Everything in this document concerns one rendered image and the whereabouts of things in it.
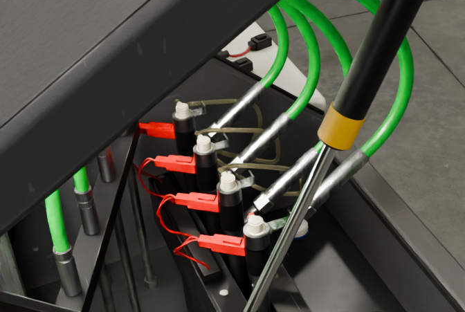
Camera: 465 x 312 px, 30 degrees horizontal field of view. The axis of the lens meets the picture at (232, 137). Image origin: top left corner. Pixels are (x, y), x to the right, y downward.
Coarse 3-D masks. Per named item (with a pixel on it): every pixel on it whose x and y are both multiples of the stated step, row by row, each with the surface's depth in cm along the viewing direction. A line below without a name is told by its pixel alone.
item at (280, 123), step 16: (304, 16) 99; (304, 32) 100; (320, 64) 104; (304, 96) 105; (288, 112) 106; (272, 128) 106; (256, 144) 107; (112, 160) 100; (240, 160) 107; (112, 176) 101
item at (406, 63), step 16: (368, 0) 80; (400, 48) 85; (400, 64) 87; (400, 80) 88; (400, 96) 89; (400, 112) 90; (384, 128) 91; (368, 144) 91; (48, 208) 80; (64, 240) 83; (64, 256) 83
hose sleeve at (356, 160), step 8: (360, 152) 91; (344, 160) 92; (352, 160) 91; (360, 160) 91; (368, 160) 92; (336, 168) 92; (344, 168) 91; (352, 168) 91; (360, 168) 92; (328, 176) 92; (336, 176) 92; (344, 176) 91; (320, 184) 92; (328, 184) 92; (336, 184) 92; (320, 192) 92; (328, 192) 92; (320, 200) 92
